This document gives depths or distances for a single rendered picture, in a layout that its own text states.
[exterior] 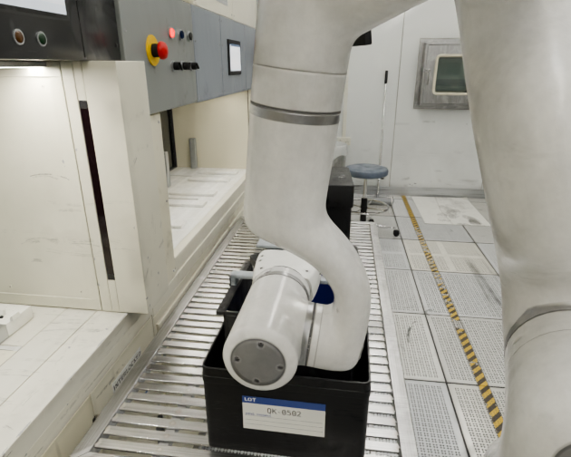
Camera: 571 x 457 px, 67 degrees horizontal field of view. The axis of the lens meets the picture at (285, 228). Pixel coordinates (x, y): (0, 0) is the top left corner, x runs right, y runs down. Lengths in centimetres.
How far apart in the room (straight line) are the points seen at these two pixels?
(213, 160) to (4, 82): 152
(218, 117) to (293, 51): 196
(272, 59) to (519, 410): 35
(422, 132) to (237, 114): 303
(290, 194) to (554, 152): 22
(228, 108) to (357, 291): 193
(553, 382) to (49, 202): 92
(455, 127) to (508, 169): 469
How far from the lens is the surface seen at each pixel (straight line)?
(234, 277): 80
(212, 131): 237
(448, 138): 507
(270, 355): 48
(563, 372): 41
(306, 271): 63
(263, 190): 43
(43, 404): 87
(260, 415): 79
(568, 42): 40
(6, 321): 107
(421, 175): 510
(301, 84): 40
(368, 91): 490
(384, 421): 92
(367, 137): 495
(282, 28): 40
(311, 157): 41
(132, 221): 95
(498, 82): 38
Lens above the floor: 139
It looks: 21 degrees down
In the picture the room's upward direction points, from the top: straight up
